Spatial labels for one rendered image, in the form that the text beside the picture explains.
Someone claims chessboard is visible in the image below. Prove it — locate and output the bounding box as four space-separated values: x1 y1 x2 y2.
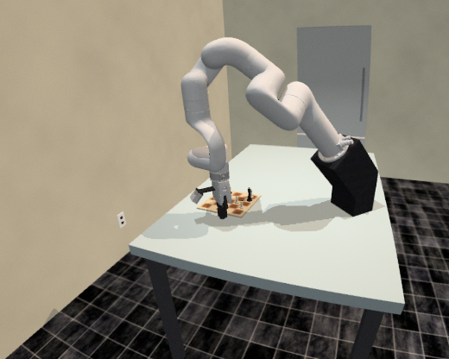
197 191 261 217

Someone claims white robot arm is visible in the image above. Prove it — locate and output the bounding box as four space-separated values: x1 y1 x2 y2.
181 38 353 181

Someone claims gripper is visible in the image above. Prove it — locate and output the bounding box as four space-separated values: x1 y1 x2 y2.
210 177 231 219

